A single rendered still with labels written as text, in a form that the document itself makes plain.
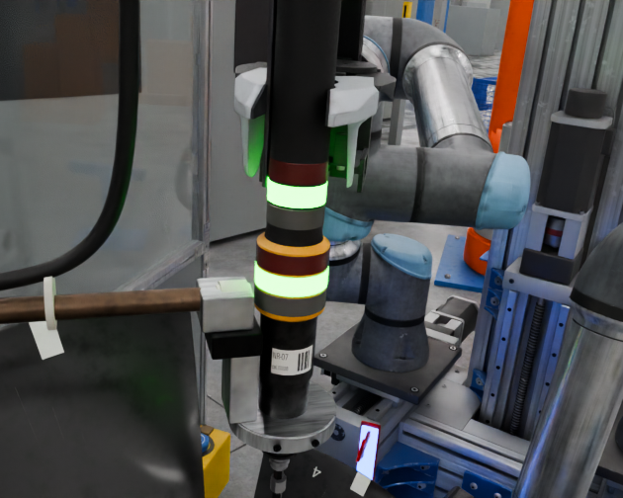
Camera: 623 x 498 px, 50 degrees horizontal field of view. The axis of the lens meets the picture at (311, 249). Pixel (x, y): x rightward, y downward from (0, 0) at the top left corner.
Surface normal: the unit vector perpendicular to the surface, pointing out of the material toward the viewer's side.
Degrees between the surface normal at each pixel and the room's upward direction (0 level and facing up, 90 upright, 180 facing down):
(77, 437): 49
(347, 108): 42
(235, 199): 90
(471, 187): 68
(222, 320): 90
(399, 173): 60
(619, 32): 90
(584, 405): 79
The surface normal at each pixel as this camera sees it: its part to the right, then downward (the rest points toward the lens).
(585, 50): -0.53, 0.27
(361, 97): 0.57, -0.50
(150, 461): 0.31, -0.39
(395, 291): -0.08, 0.39
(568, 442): -0.40, 0.11
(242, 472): 0.07, -0.93
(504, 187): 0.02, 0.01
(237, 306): 0.28, 0.36
